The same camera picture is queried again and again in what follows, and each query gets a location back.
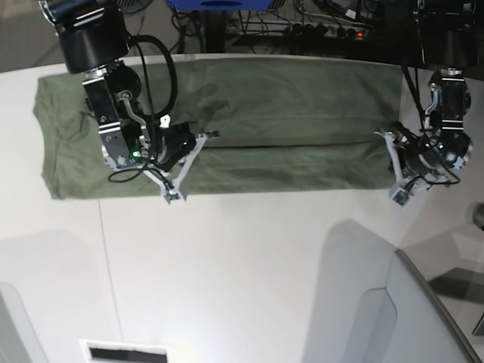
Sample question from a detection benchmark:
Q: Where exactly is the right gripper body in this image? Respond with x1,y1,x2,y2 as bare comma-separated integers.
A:
148,122,219,172

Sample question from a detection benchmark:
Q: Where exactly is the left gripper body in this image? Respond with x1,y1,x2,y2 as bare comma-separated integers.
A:
391,120,461,187

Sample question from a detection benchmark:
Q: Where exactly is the green t-shirt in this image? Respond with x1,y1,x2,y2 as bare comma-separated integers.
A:
33,57,402,200

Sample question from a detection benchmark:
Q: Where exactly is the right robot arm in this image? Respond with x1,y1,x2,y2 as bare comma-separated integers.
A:
39,1,219,184

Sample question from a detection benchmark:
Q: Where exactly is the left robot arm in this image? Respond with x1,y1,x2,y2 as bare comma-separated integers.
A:
385,1,479,191

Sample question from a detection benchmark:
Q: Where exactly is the black power strip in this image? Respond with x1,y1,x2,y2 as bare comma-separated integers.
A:
283,23,368,40

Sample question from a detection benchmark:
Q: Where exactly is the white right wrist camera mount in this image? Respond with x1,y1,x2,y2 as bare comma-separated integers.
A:
144,132,218,204

